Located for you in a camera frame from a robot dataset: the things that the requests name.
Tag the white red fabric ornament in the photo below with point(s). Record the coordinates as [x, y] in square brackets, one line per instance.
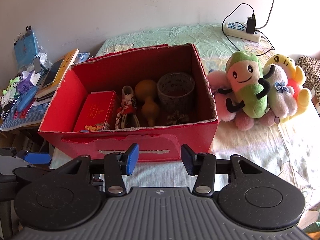
[126, 105]

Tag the blue pencil case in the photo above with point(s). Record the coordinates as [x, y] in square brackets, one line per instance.
[26, 100]

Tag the printed packing tape roll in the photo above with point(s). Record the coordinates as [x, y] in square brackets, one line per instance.
[175, 97]

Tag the white power strip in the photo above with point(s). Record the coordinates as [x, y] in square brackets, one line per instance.
[237, 32]

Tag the blue paper bag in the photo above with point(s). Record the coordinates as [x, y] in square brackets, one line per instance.
[25, 50]

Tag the yellow book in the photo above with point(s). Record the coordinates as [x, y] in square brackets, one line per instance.
[66, 62]

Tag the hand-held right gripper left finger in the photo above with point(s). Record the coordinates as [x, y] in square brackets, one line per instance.
[133, 156]

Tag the small red gift box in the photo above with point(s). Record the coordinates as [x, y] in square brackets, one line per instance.
[97, 110]

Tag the green frog toy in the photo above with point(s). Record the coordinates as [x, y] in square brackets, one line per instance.
[13, 83]

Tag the white plush toy blue bow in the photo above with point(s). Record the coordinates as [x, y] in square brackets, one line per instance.
[280, 97]

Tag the yellow plush toy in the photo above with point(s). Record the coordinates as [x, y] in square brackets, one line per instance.
[302, 95]

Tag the brown floral cushion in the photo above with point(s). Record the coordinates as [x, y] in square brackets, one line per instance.
[310, 72]

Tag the red cardboard box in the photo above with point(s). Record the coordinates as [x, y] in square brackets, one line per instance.
[190, 135]

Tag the small black stand mirror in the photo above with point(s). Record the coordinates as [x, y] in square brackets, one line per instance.
[37, 65]

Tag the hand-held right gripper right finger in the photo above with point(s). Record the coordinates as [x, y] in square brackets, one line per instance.
[187, 158]

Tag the purple tissue pack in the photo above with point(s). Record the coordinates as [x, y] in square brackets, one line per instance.
[25, 87]

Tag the black charger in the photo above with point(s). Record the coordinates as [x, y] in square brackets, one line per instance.
[251, 25]

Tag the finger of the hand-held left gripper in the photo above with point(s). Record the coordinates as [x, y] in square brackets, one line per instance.
[37, 158]

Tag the orange gourd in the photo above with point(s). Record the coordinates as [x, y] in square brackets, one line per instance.
[147, 110]

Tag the brown pine cone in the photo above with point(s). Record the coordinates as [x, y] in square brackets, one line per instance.
[177, 118]

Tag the green plush toy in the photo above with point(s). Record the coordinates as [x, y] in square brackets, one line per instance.
[252, 100]

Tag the pink plush toy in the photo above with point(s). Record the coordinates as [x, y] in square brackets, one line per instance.
[217, 80]

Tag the black phone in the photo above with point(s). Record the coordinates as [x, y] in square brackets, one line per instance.
[53, 73]

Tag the cartoon printed bed sheet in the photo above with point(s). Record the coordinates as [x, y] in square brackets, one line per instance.
[250, 155]

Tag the blue white packet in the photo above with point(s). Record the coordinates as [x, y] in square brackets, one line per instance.
[82, 57]

